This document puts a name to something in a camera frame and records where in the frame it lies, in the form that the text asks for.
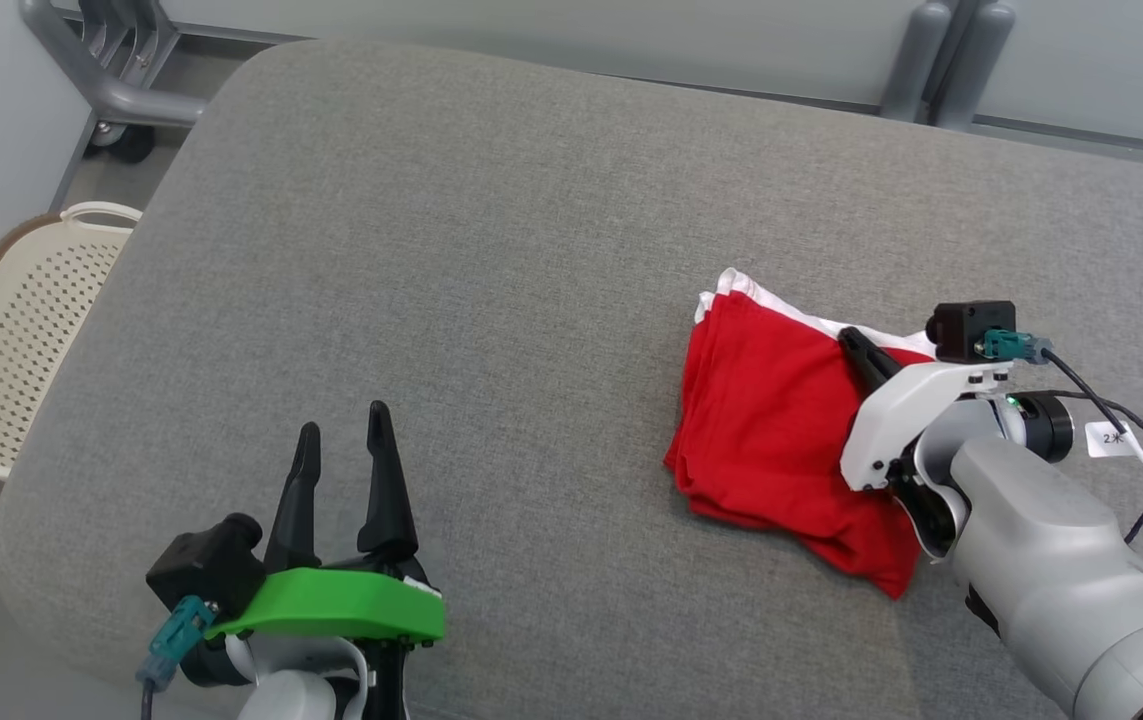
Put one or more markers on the black caster wheel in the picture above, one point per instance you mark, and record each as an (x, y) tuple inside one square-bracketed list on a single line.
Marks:
[(131, 145)]

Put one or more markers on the grey metal partition post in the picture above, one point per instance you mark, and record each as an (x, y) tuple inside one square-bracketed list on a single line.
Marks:
[(976, 70), (916, 60)]

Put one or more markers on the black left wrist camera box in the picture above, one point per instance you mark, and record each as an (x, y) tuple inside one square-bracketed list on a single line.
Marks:
[(201, 570)]

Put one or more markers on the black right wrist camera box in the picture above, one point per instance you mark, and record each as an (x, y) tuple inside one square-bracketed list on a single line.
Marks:
[(971, 330)]

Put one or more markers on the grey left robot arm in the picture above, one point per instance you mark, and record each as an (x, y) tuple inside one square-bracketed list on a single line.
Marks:
[(291, 695)]

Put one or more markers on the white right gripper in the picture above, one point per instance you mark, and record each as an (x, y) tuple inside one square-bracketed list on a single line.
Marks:
[(901, 415)]

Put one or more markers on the beige perforated laundry basket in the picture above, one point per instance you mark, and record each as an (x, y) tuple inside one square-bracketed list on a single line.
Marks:
[(21, 340)]

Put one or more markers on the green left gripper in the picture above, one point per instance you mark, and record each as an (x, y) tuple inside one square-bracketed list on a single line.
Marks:
[(331, 605)]

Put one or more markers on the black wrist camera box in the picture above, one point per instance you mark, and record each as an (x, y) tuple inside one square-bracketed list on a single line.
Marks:
[(971, 330), (201, 570)]

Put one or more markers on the grey metal cart frame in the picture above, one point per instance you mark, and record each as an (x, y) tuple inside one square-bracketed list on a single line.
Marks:
[(131, 100)]

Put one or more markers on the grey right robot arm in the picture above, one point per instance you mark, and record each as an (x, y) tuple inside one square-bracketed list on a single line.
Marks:
[(1051, 560)]

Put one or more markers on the red garment with white hem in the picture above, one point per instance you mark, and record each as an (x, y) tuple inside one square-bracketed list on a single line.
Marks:
[(771, 430)]

